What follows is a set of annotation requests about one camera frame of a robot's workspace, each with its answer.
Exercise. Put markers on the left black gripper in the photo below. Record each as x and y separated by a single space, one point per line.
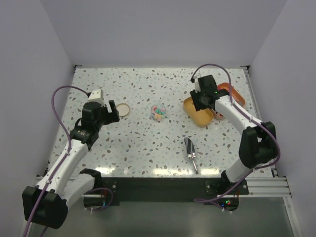
112 116

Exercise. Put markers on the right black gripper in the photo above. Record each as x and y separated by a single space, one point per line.
197 105

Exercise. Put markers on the yellow tray of star candies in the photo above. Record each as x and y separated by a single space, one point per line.
201 118

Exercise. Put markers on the pink tray of lollipops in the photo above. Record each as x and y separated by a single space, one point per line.
217 116

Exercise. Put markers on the clear glass jar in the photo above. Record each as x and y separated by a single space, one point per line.
158 112

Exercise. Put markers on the metal scoop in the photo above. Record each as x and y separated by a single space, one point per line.
191 152

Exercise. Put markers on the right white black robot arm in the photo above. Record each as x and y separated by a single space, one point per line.
258 144

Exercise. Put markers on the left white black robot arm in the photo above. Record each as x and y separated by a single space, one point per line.
48 202

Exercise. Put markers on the orange tray of gummy candies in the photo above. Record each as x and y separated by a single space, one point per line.
235 93

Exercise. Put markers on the round wooden jar lid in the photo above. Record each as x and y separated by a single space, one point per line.
123 109

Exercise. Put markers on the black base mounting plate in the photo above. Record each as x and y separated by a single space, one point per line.
153 190

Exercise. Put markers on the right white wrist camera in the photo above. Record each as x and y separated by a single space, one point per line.
197 86

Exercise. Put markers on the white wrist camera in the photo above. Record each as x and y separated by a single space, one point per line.
197 86
97 95

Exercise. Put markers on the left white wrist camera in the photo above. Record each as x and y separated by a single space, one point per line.
97 95

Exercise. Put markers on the aluminium frame rail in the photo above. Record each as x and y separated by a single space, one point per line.
230 199

